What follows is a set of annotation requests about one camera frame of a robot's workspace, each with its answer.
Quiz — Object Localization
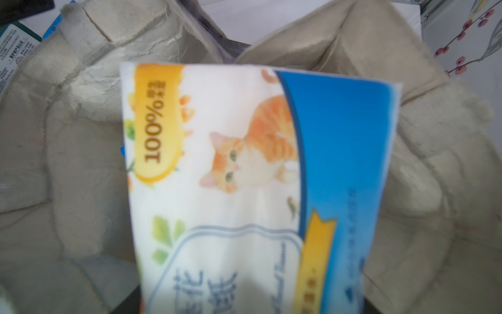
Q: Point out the green tissue pack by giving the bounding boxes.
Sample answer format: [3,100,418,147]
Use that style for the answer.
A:
[0,22,42,95]

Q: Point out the beige canvas tote bag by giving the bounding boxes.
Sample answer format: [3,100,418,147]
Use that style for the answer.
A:
[1,1,501,313]

